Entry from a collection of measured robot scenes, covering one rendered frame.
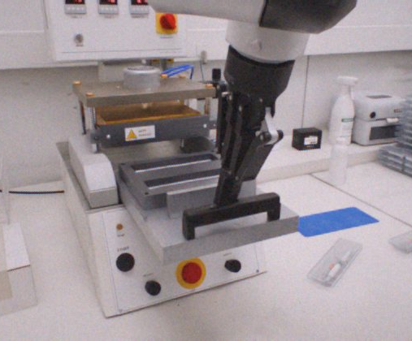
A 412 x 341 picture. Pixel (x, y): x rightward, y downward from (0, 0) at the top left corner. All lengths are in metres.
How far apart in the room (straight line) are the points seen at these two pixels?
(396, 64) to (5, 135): 1.61
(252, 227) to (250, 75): 0.24
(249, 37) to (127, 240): 0.47
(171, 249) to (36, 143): 0.91
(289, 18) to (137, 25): 0.74
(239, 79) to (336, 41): 1.31
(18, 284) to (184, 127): 0.43
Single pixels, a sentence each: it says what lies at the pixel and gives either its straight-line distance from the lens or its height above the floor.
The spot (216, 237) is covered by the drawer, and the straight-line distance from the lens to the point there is 0.58.
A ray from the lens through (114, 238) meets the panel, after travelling 0.77.
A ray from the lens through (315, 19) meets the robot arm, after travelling 0.33.
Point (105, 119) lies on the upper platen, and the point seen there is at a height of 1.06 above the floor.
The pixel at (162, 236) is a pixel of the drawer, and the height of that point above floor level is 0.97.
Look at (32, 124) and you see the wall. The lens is 1.38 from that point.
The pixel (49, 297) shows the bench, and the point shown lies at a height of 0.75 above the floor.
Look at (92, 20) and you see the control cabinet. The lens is 1.02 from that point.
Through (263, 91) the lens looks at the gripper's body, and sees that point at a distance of 0.45.
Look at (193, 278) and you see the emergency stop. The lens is 0.81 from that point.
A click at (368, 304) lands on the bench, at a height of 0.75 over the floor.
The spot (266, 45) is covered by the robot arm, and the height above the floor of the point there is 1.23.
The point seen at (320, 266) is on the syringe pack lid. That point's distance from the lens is 0.89.
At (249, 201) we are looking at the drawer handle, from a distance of 0.58.
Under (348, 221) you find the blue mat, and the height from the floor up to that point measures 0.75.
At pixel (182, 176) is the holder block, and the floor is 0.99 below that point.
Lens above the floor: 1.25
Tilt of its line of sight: 21 degrees down
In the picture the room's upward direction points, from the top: straight up
